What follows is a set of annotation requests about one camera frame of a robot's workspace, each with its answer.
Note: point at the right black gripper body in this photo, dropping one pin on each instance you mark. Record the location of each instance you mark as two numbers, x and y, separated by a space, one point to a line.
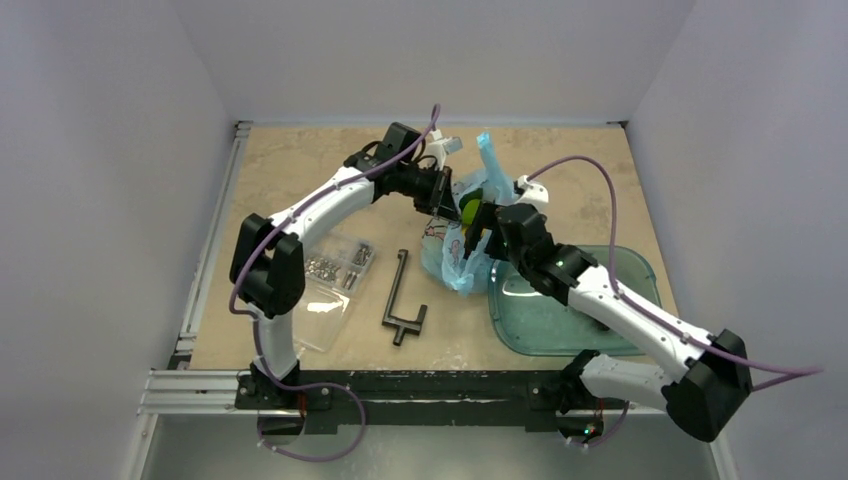
482 226

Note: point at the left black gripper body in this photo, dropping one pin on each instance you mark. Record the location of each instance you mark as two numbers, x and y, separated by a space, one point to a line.
419 185

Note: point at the blue plastic bag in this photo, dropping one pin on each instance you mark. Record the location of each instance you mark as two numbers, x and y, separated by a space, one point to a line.
443 253

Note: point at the green fake lime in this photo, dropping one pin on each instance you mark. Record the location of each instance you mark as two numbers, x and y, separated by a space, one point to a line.
469 209

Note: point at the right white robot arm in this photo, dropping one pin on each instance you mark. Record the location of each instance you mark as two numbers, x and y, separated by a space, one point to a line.
699 379

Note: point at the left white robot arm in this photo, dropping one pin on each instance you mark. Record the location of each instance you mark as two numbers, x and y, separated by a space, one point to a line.
268 265

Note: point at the teal plastic tray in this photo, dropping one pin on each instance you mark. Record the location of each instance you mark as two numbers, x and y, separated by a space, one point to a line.
532 324

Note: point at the clear plastic screw box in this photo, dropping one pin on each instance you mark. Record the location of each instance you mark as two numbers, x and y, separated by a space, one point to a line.
334 268

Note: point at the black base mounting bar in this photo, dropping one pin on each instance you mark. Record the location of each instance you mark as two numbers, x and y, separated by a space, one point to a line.
323 400

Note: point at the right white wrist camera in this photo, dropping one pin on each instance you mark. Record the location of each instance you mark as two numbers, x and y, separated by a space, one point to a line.
531 192

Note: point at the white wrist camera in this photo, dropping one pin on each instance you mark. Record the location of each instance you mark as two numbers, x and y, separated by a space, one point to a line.
440 147
531 192

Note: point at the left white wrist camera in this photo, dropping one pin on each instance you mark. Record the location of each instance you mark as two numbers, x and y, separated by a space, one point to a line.
440 147

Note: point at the black metal bracket tool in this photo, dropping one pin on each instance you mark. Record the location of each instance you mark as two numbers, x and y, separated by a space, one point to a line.
401 326

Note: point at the aluminium frame rail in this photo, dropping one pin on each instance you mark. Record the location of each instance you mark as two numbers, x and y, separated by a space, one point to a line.
192 392

